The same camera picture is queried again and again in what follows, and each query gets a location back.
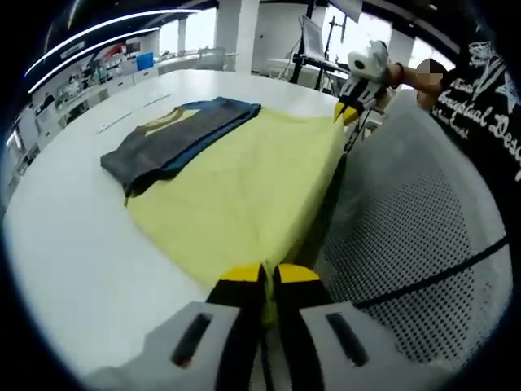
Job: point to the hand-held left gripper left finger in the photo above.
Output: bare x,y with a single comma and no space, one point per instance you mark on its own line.
228,322

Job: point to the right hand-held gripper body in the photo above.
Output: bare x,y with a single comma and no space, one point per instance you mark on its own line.
366,61

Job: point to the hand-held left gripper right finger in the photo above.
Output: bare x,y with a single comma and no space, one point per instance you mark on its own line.
309,322

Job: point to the yellow blue black garment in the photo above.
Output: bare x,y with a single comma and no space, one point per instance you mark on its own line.
244,183

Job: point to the person's right hand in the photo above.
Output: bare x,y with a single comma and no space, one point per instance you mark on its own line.
392,75

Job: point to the tilted white panel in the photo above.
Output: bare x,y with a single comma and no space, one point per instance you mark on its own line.
312,34

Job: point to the black metal stand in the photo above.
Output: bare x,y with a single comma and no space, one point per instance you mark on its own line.
299,61

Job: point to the white side desk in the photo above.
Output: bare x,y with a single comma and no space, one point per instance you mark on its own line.
285,64

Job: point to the white mesh chair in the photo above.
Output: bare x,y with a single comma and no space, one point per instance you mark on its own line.
407,203

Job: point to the person in black t-shirt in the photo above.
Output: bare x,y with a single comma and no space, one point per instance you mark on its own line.
480,122

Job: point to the white square pillar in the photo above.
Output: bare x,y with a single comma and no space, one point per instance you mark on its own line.
242,36

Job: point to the grey mesh office chair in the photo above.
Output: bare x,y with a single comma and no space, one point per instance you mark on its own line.
211,58

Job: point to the blue storage bin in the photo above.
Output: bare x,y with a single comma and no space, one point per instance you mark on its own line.
145,62

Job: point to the long curved ceiling light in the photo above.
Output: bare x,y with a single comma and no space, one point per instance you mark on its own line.
118,25
93,44

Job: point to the long white counter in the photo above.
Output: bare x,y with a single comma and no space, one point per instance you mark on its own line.
106,87

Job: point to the dark wall screen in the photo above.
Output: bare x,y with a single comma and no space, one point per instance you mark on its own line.
132,47

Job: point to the red blue wall sign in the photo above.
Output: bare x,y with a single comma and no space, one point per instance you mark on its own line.
118,49

